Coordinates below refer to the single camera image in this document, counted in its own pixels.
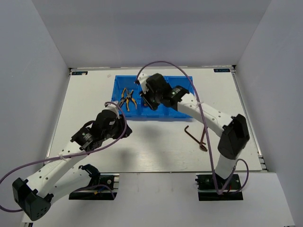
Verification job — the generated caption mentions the long-nose yellow black pliers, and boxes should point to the long-nose yellow black pliers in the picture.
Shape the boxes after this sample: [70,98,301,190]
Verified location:
[126,89,137,112]

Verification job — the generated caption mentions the small yellow black pliers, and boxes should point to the small yellow black pliers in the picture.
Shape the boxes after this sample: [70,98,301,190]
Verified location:
[118,87,130,108]

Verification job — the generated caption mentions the short brown hex key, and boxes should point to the short brown hex key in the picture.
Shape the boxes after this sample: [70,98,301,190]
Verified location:
[184,125,200,144]

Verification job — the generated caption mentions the thick long brown hex key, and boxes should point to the thick long brown hex key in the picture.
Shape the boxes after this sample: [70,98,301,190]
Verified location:
[199,128,207,152]

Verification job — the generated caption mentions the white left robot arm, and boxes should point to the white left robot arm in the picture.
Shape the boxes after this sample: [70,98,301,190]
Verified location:
[12,108,132,221]

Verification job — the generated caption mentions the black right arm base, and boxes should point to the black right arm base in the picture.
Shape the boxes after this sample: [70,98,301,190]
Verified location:
[195,174,243,201]

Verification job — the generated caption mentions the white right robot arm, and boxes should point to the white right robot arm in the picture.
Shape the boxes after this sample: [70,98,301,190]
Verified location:
[138,73,250,189]

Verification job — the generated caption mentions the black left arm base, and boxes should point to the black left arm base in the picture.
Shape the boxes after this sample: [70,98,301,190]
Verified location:
[69,164,120,201]

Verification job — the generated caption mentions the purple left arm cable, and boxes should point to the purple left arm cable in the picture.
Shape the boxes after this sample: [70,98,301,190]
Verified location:
[0,101,127,212]

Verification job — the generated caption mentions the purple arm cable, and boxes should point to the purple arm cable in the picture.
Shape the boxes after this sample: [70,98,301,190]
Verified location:
[134,61,249,196]
[0,101,127,212]

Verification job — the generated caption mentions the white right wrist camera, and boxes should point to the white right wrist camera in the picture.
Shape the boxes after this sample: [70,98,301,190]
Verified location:
[135,73,150,91]

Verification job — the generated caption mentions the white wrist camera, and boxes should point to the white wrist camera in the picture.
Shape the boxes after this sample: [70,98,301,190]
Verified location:
[105,102,119,115]
[135,73,150,91]

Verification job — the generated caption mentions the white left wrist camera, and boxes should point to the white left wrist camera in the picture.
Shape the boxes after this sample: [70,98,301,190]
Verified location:
[105,102,119,115]

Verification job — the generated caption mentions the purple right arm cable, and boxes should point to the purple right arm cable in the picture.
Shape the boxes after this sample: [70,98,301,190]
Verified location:
[134,61,249,196]

